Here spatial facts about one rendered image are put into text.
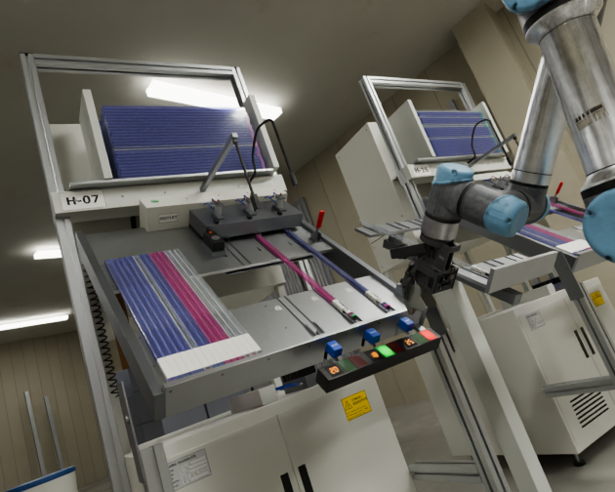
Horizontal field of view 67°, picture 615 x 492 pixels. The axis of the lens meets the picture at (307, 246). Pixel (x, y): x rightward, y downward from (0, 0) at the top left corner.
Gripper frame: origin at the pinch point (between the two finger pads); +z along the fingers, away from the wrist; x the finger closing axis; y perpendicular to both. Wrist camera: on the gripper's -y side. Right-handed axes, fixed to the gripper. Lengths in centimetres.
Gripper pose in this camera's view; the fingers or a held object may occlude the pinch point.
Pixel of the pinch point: (410, 307)
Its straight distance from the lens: 113.2
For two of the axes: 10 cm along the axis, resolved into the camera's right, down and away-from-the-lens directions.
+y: 5.5, 4.2, -7.2
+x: 8.2, -1.5, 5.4
